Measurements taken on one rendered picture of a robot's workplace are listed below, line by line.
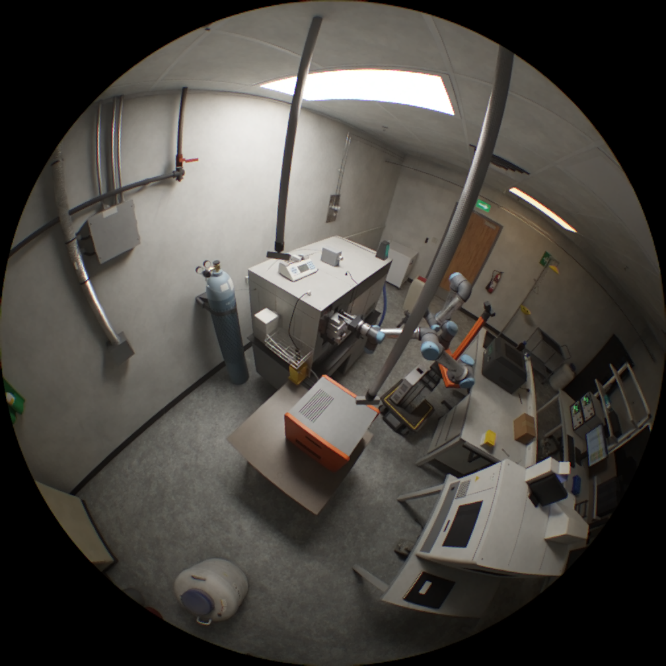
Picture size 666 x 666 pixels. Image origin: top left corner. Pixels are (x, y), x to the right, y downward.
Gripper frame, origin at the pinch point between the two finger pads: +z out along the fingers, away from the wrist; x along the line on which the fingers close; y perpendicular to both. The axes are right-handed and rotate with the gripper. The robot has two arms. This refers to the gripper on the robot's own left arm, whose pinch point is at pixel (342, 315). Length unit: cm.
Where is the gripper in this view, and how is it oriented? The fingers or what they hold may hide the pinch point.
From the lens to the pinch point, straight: 147.5
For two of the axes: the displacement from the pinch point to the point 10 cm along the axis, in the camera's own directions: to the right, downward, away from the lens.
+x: -5.6, 5.1, -6.5
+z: -8.1, -5.0, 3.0
